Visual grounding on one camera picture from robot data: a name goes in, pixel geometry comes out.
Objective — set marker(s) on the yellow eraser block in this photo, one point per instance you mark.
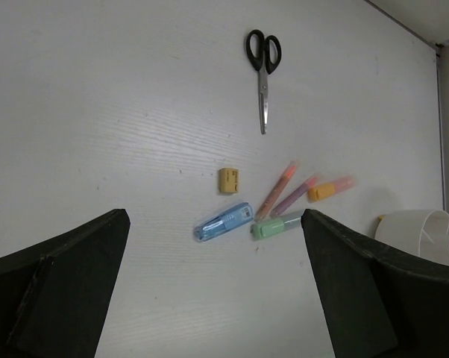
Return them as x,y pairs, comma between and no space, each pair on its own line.
228,181

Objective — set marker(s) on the yellow capped pink highlighter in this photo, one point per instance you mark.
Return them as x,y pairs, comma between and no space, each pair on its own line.
326,190

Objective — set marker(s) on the white round divided container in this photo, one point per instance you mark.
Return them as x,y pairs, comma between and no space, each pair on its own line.
422,233

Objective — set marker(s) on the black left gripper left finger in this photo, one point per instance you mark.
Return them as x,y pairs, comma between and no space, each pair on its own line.
55,295

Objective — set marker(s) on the black handled scissors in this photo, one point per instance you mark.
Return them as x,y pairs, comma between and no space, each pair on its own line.
264,54

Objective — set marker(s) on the aluminium rail at table edge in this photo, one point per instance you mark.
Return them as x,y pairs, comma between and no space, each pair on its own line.
441,144

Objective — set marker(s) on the purple highlighter pen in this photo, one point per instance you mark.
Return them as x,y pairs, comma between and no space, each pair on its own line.
288,201

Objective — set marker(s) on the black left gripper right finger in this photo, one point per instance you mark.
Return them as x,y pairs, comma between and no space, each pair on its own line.
378,301

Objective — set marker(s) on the green capped highlighter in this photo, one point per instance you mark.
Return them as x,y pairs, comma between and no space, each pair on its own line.
274,226

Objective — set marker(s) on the blue correction tape dispenser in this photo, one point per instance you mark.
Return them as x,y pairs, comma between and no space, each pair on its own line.
230,219

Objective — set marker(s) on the orange highlighter pen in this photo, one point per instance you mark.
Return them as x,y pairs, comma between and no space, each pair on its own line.
276,191

